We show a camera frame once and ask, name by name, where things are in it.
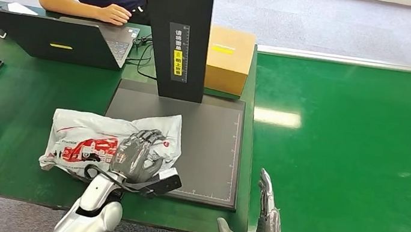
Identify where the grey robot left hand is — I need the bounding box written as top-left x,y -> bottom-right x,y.
108,123 -> 169,189

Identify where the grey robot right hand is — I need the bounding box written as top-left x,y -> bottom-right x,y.
215,162 -> 291,232

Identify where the white plastic package red print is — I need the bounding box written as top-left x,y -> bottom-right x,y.
36,96 -> 188,193

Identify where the black inbound scanning machine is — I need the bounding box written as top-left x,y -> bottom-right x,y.
93,0 -> 267,212

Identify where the green conveyor belt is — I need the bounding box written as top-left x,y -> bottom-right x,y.
233,48 -> 411,232

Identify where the brown cardboard box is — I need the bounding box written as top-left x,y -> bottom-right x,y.
201,24 -> 259,99

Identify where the black yellow ruler label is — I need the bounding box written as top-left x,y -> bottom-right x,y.
162,22 -> 196,84

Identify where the black laptop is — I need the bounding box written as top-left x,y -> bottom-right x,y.
0,8 -> 142,74

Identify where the person's right hand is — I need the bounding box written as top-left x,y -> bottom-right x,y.
95,1 -> 134,28

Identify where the white paper sheet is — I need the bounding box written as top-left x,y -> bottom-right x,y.
5,1 -> 40,17

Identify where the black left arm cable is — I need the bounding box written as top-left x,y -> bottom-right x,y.
81,162 -> 160,198

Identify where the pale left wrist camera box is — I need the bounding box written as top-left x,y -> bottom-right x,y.
145,164 -> 185,201

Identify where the black cable bundle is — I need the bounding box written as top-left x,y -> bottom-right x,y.
123,31 -> 165,82

